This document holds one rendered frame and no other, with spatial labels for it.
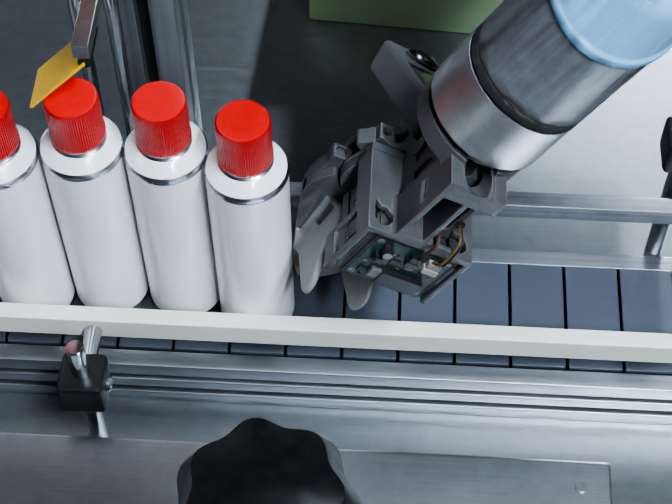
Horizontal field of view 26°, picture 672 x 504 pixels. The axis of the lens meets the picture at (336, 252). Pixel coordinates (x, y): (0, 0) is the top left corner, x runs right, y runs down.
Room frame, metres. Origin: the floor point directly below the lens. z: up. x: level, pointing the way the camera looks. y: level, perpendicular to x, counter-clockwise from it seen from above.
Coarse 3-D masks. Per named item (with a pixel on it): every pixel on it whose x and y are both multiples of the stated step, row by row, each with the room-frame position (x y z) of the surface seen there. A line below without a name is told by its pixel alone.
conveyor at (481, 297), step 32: (320, 288) 0.56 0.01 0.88; (384, 288) 0.56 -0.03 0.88; (448, 288) 0.56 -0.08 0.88; (480, 288) 0.56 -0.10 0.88; (512, 288) 0.56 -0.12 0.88; (544, 288) 0.56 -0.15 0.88; (576, 288) 0.56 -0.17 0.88; (608, 288) 0.56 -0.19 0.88; (640, 288) 0.56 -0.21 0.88; (416, 320) 0.53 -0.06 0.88; (448, 320) 0.53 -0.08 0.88; (480, 320) 0.53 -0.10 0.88; (512, 320) 0.53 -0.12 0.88; (544, 320) 0.53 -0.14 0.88; (576, 320) 0.53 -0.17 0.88; (608, 320) 0.53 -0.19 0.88; (640, 320) 0.53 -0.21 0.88; (192, 352) 0.51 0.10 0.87; (224, 352) 0.50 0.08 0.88; (256, 352) 0.50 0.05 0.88; (288, 352) 0.50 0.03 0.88; (320, 352) 0.50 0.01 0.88; (352, 352) 0.50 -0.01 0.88; (384, 352) 0.50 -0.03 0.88; (416, 352) 0.50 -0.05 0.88
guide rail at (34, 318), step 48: (144, 336) 0.51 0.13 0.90; (192, 336) 0.50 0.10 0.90; (240, 336) 0.50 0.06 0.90; (288, 336) 0.50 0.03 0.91; (336, 336) 0.50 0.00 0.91; (384, 336) 0.50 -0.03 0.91; (432, 336) 0.50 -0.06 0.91; (480, 336) 0.50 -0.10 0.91; (528, 336) 0.50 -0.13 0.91; (576, 336) 0.50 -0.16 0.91; (624, 336) 0.50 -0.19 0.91
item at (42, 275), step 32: (0, 96) 0.56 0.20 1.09; (0, 128) 0.54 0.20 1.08; (0, 160) 0.53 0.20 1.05; (32, 160) 0.54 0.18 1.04; (0, 192) 0.52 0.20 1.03; (32, 192) 0.54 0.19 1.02; (0, 224) 0.52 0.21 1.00; (32, 224) 0.53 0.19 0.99; (0, 256) 0.53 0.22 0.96; (32, 256) 0.53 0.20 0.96; (64, 256) 0.55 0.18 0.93; (0, 288) 0.53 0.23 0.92; (32, 288) 0.53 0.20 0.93; (64, 288) 0.54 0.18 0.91
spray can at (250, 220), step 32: (224, 128) 0.53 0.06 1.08; (256, 128) 0.53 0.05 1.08; (224, 160) 0.53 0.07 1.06; (256, 160) 0.52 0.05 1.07; (288, 160) 0.54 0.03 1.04; (224, 192) 0.52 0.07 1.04; (256, 192) 0.52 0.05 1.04; (288, 192) 0.53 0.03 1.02; (224, 224) 0.52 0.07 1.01; (256, 224) 0.51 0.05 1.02; (288, 224) 0.53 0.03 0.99; (224, 256) 0.52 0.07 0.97; (256, 256) 0.51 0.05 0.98; (288, 256) 0.53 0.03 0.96; (224, 288) 0.52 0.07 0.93; (256, 288) 0.51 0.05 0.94; (288, 288) 0.53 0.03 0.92
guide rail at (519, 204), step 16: (512, 192) 0.58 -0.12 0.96; (528, 192) 0.58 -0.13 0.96; (512, 208) 0.57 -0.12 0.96; (528, 208) 0.57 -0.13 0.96; (544, 208) 0.57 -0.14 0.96; (560, 208) 0.57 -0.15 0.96; (576, 208) 0.57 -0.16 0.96; (592, 208) 0.57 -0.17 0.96; (608, 208) 0.57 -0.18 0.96; (624, 208) 0.57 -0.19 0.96; (640, 208) 0.57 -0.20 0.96; (656, 208) 0.57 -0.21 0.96
